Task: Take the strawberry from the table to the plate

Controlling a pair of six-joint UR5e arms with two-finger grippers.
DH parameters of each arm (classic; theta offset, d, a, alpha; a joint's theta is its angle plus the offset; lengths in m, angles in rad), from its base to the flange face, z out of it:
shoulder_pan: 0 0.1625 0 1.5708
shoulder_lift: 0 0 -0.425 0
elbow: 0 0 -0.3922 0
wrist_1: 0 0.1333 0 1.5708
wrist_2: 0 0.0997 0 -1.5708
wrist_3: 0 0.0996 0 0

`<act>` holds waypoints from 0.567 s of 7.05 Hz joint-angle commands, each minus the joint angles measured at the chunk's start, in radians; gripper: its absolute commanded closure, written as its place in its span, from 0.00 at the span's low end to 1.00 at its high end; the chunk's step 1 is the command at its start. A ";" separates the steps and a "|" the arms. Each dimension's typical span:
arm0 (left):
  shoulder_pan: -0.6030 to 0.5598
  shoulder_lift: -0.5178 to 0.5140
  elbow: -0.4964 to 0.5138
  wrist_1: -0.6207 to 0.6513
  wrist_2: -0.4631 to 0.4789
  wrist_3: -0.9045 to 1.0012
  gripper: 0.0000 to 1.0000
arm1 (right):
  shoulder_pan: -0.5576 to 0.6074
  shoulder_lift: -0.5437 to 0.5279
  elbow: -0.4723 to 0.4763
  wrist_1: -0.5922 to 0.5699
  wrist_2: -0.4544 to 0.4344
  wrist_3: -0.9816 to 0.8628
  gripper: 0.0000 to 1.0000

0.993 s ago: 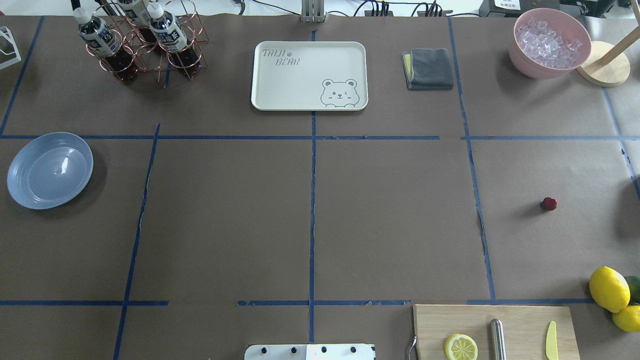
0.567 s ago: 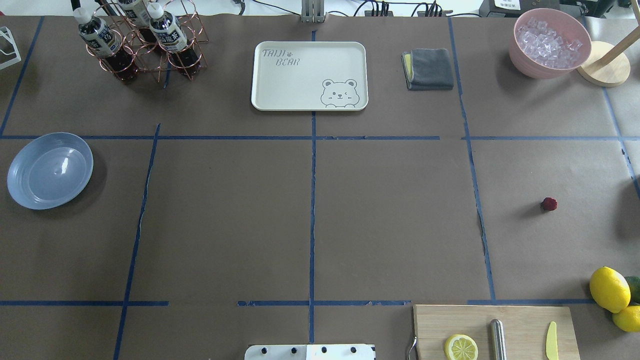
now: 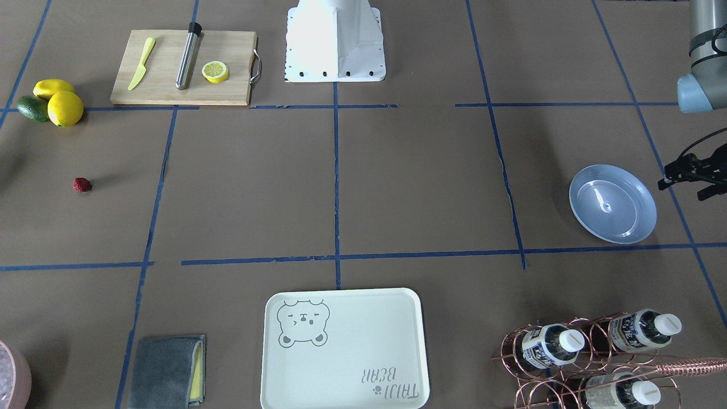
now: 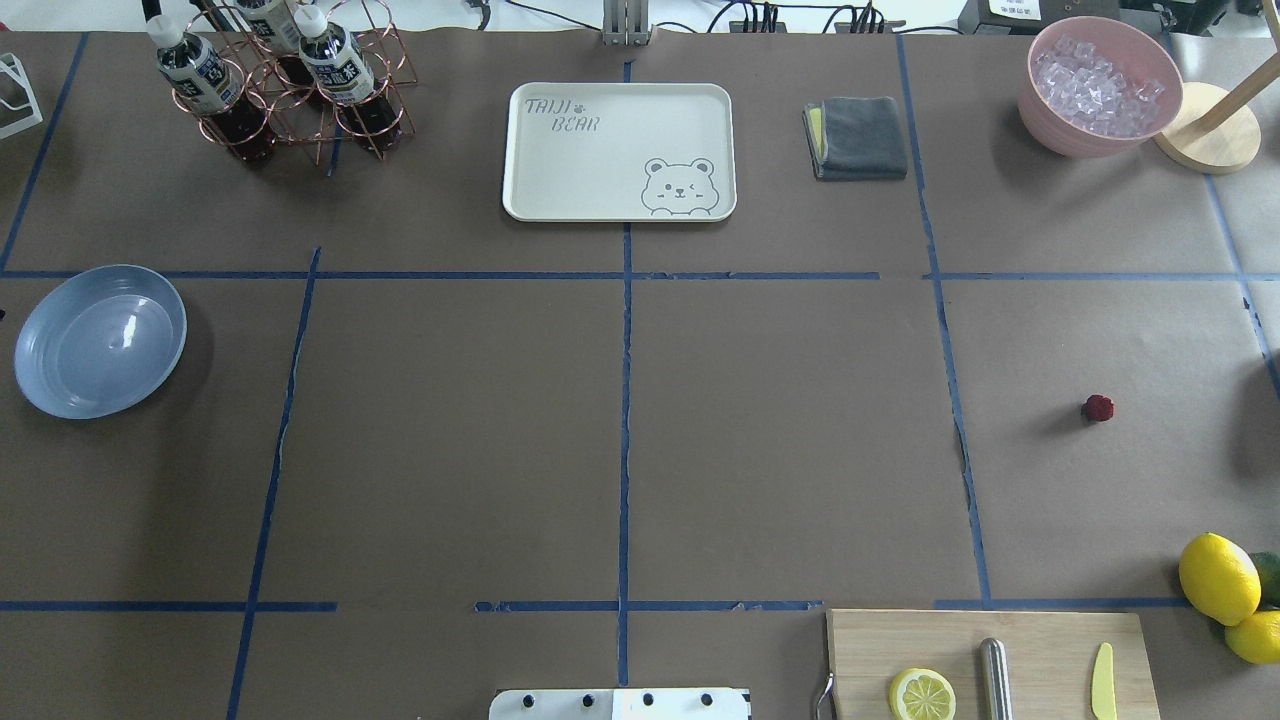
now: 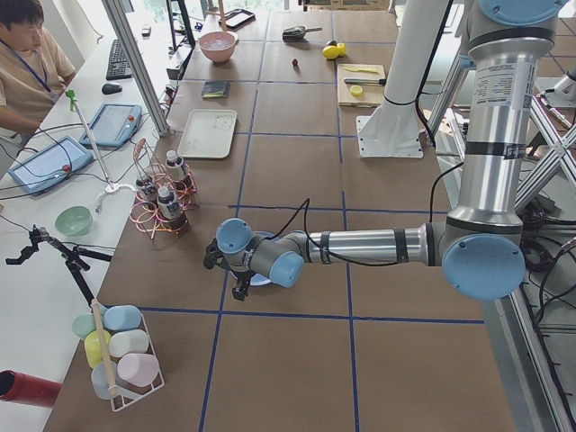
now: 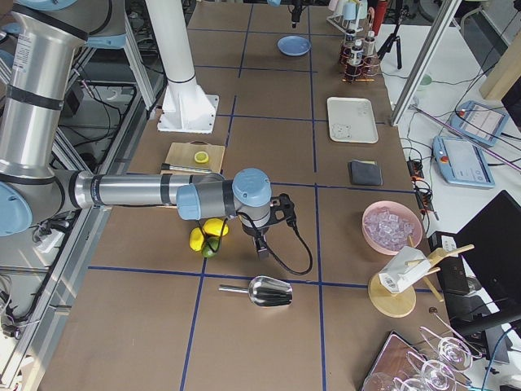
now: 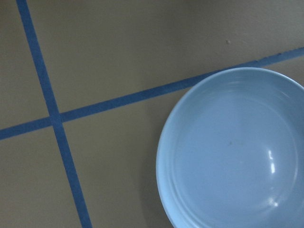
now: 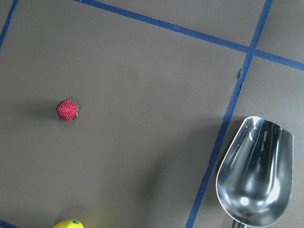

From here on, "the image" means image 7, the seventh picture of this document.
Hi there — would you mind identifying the blue plate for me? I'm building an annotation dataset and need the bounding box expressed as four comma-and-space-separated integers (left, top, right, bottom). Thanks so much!
156, 67, 304, 228

